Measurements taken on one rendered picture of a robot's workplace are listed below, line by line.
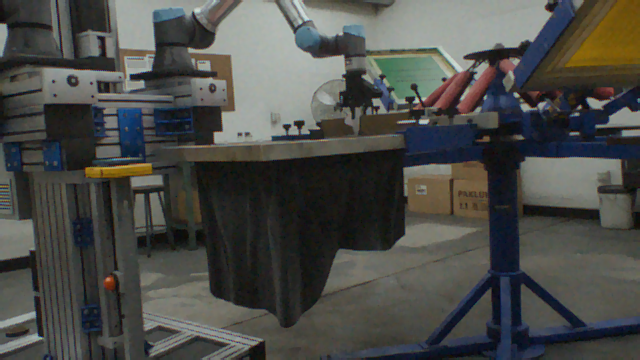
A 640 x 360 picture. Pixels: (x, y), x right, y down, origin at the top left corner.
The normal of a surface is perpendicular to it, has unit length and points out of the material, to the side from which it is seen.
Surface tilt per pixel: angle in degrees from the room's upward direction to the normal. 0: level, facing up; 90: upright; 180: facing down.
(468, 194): 90
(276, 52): 90
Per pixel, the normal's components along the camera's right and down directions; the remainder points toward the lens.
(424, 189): -0.74, 0.09
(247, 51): 0.63, 0.03
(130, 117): 0.81, 0.00
